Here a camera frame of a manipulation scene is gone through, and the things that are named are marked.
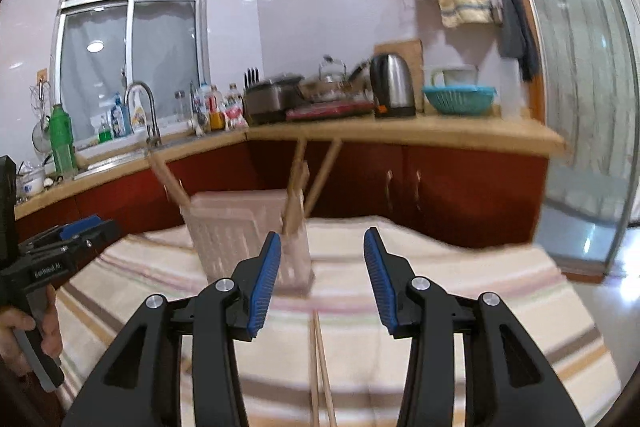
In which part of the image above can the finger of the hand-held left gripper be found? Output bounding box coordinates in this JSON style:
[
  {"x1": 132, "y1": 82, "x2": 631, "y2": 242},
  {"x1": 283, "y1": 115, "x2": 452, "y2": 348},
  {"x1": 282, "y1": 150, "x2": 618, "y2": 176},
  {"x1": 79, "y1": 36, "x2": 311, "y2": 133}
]
[
  {"x1": 20, "y1": 219, "x2": 123, "y2": 267},
  {"x1": 30, "y1": 216, "x2": 108, "y2": 248}
]

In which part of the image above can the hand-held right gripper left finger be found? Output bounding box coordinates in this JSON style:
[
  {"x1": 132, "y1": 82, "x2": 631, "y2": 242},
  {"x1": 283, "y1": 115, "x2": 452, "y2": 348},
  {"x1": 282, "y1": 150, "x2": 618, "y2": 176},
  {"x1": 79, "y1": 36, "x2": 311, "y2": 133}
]
[{"x1": 62, "y1": 231, "x2": 282, "y2": 427}]

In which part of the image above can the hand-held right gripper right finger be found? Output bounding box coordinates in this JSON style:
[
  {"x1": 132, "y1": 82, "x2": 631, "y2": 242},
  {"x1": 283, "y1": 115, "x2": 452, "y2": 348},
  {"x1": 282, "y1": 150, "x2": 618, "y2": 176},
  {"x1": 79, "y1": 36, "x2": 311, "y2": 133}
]
[{"x1": 362, "y1": 227, "x2": 586, "y2": 427}]

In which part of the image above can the pink perforated chopstick holder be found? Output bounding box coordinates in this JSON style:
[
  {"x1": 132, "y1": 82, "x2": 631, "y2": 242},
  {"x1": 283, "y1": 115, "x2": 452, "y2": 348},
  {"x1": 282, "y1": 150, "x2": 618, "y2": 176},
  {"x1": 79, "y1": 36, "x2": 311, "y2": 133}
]
[{"x1": 179, "y1": 188, "x2": 317, "y2": 296}]

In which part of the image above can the wooden chopstick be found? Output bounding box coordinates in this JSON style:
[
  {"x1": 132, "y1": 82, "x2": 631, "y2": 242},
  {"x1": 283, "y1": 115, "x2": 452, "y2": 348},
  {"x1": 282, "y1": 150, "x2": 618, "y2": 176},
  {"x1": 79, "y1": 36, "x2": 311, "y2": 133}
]
[
  {"x1": 310, "y1": 311, "x2": 321, "y2": 427},
  {"x1": 303, "y1": 138, "x2": 344, "y2": 217},
  {"x1": 149, "y1": 151, "x2": 191, "y2": 210},
  {"x1": 282, "y1": 138, "x2": 307, "y2": 235},
  {"x1": 290, "y1": 161, "x2": 311, "y2": 235},
  {"x1": 315, "y1": 311, "x2": 337, "y2": 427}
]

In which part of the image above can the person's left forearm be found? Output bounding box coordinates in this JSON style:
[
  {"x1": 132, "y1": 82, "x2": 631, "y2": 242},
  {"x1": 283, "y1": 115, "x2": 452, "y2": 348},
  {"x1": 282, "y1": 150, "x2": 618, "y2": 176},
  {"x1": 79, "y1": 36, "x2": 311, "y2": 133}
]
[{"x1": 0, "y1": 357, "x2": 67, "y2": 427}]

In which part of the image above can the person's left hand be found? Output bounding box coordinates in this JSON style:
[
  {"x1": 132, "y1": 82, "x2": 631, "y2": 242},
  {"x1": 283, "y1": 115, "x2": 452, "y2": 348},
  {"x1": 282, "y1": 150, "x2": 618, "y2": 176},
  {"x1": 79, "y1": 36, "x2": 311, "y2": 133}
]
[{"x1": 0, "y1": 284, "x2": 64, "y2": 378}]

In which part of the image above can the white bowl blue print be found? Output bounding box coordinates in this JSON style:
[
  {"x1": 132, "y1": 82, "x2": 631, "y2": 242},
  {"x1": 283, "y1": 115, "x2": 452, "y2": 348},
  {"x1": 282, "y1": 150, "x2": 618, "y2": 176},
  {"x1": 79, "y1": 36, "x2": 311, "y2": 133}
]
[{"x1": 16, "y1": 167, "x2": 46, "y2": 198}]

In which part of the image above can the stainless steel sink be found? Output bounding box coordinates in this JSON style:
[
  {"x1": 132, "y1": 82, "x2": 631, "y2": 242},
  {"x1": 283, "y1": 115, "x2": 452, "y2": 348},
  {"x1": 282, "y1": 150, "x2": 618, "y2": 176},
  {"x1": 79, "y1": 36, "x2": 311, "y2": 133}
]
[{"x1": 74, "y1": 141, "x2": 201, "y2": 180}]

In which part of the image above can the green thermos flask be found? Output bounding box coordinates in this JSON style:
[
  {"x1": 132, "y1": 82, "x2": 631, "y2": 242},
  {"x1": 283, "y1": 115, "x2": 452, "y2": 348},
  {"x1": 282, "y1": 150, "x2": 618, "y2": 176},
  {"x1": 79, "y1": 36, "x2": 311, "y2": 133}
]
[{"x1": 48, "y1": 103, "x2": 76, "y2": 176}]

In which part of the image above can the metal mesh strainer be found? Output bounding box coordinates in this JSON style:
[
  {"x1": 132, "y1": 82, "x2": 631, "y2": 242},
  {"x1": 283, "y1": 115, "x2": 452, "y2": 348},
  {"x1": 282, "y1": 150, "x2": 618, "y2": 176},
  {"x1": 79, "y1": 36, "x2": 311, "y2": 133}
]
[{"x1": 31, "y1": 122, "x2": 54, "y2": 153}]

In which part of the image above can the striped tablecloth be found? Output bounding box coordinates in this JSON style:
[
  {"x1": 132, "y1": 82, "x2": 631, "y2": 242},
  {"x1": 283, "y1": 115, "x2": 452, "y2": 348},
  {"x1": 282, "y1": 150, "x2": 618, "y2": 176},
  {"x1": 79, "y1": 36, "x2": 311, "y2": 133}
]
[{"x1": 55, "y1": 214, "x2": 623, "y2": 427}]

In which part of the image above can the blue detergent bottle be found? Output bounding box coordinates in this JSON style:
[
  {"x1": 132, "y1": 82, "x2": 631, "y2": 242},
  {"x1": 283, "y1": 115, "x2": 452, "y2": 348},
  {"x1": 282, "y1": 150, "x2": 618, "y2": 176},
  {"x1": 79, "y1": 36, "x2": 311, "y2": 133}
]
[{"x1": 111, "y1": 93, "x2": 127, "y2": 138}]

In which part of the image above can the red wooden counter cabinet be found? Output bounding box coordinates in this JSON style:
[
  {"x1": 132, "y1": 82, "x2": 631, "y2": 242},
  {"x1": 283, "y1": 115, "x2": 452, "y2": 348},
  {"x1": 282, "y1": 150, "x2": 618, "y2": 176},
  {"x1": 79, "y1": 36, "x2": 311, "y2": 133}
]
[{"x1": 15, "y1": 114, "x2": 569, "y2": 254}]

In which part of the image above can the white spray bottle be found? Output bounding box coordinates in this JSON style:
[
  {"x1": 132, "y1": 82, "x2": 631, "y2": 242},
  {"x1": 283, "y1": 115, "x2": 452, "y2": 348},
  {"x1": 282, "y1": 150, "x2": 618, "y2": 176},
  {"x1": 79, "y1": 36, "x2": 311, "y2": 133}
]
[{"x1": 129, "y1": 89, "x2": 149, "y2": 134}]

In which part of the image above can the curved steel faucet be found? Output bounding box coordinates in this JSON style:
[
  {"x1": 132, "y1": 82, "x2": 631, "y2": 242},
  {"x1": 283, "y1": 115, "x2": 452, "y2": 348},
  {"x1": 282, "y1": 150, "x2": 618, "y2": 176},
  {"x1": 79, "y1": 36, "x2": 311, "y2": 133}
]
[{"x1": 124, "y1": 81, "x2": 162, "y2": 147}]

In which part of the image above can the pink snack packet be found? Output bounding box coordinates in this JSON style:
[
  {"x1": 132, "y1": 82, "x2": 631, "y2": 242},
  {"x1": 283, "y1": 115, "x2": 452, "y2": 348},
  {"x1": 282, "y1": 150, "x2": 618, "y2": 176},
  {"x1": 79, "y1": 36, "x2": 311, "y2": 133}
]
[{"x1": 222, "y1": 104, "x2": 249, "y2": 130}]

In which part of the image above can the cooking oil bottle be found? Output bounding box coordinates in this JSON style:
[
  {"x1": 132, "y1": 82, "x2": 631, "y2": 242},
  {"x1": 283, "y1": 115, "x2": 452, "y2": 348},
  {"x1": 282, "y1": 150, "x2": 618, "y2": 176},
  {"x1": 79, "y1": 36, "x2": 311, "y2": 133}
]
[{"x1": 207, "y1": 86, "x2": 226, "y2": 132}]

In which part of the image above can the red induction cooker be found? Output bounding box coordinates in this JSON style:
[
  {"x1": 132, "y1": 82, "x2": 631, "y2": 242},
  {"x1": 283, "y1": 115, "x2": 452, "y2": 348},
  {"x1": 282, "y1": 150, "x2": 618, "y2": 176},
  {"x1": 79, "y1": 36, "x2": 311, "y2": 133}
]
[{"x1": 286, "y1": 102, "x2": 376, "y2": 122}]

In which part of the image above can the grey rice cooker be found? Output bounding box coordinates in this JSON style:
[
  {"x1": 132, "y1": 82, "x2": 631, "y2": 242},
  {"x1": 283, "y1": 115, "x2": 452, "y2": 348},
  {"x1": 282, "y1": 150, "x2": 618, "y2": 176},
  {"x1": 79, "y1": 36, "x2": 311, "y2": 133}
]
[{"x1": 244, "y1": 77, "x2": 306, "y2": 126}]

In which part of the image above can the aluminium sliding window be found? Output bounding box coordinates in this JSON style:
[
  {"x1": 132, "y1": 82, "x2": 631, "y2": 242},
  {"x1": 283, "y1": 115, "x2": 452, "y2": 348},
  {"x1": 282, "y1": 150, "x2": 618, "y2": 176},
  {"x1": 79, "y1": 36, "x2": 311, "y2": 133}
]
[{"x1": 52, "y1": 0, "x2": 210, "y2": 142}]

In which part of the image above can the steel electric kettle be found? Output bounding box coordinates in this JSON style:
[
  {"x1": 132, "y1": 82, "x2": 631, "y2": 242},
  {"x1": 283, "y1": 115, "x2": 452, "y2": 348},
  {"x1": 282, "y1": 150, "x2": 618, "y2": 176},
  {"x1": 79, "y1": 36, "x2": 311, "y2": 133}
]
[{"x1": 369, "y1": 53, "x2": 417, "y2": 119}]

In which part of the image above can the teal plastic colander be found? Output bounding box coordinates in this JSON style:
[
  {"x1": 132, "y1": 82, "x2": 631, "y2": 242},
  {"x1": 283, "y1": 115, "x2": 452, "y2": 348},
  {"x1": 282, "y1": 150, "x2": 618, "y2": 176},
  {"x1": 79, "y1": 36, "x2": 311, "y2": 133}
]
[{"x1": 422, "y1": 85, "x2": 499, "y2": 116}]

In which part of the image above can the knife block with knives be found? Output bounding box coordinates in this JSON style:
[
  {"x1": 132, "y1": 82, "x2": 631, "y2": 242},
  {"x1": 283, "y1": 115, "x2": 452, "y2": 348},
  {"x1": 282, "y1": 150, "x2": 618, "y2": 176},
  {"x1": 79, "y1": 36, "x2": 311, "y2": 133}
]
[{"x1": 243, "y1": 68, "x2": 262, "y2": 98}]

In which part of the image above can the metal pot lid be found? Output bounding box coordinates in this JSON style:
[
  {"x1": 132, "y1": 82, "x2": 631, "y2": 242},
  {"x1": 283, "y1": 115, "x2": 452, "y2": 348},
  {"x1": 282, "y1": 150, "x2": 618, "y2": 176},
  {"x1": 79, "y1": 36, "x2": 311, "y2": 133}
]
[{"x1": 318, "y1": 55, "x2": 348, "y2": 84}]

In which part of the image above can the white mug green rim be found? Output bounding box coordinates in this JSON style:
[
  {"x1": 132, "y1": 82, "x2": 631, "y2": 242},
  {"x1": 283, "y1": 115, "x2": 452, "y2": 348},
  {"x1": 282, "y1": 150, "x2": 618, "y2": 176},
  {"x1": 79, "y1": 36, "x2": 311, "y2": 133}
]
[{"x1": 431, "y1": 66, "x2": 479, "y2": 88}]

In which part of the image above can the wooden cutting board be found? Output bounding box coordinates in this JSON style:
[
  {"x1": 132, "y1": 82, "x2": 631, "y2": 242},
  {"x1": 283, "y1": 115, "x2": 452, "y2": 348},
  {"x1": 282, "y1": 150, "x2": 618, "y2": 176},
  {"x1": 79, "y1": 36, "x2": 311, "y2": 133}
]
[{"x1": 374, "y1": 39, "x2": 425, "y2": 113}]

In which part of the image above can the wood framed glass door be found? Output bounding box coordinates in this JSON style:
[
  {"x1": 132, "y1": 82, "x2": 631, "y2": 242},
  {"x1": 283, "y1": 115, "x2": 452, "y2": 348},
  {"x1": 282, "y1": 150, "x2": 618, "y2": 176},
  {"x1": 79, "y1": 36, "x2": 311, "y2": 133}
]
[{"x1": 475, "y1": 0, "x2": 640, "y2": 284}]

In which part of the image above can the dark grey cloth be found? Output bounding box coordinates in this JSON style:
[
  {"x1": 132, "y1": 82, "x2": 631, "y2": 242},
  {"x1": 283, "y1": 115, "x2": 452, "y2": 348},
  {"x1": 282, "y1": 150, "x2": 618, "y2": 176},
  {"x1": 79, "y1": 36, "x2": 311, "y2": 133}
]
[{"x1": 490, "y1": 0, "x2": 541, "y2": 82}]

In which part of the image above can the wire skimmer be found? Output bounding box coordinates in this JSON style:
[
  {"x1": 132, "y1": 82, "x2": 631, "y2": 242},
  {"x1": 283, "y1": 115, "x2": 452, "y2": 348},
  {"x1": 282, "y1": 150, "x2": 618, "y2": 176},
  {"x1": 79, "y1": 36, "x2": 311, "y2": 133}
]
[{"x1": 30, "y1": 81, "x2": 52, "y2": 108}]

